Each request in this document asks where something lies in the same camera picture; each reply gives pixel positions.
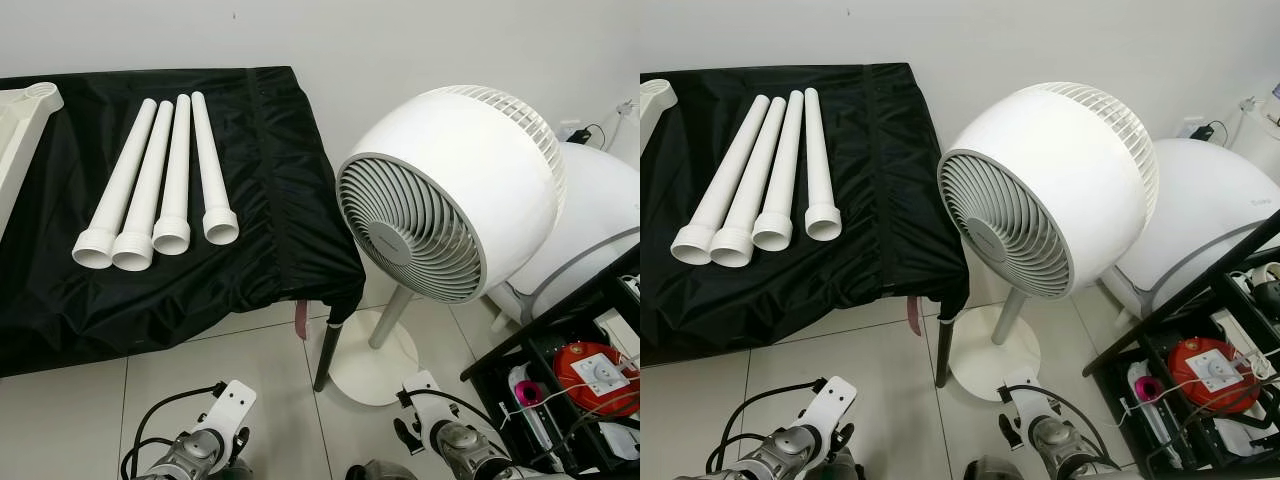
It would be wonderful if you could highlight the white plastic table leg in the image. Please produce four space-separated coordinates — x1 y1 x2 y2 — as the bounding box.
710 97 788 269
803 87 844 242
72 98 159 270
670 94 771 266
190 91 241 247
752 90 805 253
152 94 193 256
111 101 175 273

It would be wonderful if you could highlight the white plastic children table top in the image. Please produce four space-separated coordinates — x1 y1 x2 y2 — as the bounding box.
0 82 64 241
640 78 677 151

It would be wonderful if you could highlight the grey robot right leg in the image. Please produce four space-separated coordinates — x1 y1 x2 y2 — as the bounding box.
963 455 1026 480
345 460 421 480

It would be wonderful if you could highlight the black metal shelf rack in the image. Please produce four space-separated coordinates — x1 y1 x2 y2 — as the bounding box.
1083 208 1280 471
460 243 641 476

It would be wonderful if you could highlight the white pink hair dryer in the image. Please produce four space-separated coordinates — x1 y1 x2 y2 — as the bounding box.
507 365 561 471
1125 362 1186 466

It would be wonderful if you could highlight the black table cloth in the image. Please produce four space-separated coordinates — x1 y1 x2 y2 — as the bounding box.
0 66 367 379
640 62 969 367

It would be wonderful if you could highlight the white rounded appliance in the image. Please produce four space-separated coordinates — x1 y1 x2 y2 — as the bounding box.
1100 137 1280 316
487 140 641 326

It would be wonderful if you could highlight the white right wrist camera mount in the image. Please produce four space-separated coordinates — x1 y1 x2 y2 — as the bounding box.
400 370 456 441
1003 368 1051 426

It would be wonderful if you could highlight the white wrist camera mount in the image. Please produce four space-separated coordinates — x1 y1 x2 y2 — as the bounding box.
190 379 258 463
400 370 456 441
797 376 858 451
1003 368 1051 426

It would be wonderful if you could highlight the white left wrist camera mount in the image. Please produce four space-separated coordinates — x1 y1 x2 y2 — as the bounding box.
190 379 258 463
797 376 858 451

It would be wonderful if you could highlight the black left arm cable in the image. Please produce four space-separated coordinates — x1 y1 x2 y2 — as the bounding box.
120 383 229 480
707 377 831 479

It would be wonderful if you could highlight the red round cable reel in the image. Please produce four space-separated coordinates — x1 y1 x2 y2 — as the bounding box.
1168 338 1256 414
553 342 641 416

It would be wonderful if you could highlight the white pedestal fan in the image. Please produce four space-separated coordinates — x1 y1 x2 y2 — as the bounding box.
937 82 1159 402
328 85 567 406

